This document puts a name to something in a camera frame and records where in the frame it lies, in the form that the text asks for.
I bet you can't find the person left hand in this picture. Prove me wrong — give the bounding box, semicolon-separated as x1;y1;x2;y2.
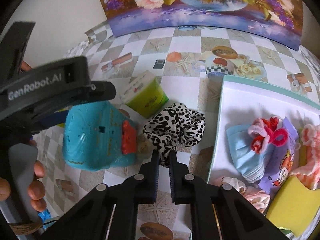
1;140;47;219

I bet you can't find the leopard print scrunchie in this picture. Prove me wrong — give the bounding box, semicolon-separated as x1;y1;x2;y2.
143;103;206;167

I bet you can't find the yellow sponge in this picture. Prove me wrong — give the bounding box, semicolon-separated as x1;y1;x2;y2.
266;176;319;237

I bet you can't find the purple baby wipes pack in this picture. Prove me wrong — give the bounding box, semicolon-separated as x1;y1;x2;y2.
259;117;298;197

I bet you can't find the teal rimmed white tray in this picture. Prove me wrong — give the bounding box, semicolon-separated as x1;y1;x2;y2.
205;75;319;239

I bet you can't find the pink satin scrunchie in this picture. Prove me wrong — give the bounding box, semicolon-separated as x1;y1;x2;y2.
213;177;271;213

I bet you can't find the flower painting canvas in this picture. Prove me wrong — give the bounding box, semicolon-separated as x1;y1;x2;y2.
100;0;303;50

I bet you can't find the pink white striped fluffy towel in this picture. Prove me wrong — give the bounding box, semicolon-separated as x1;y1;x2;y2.
290;124;319;190

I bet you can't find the teal plastic toy box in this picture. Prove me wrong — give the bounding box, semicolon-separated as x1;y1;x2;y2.
62;101;137;171

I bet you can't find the blue face mask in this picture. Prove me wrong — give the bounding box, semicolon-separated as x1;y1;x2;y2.
226;125;275;184

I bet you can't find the red pink pipe cleaner flower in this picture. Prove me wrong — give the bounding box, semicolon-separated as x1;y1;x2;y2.
247;116;289;154

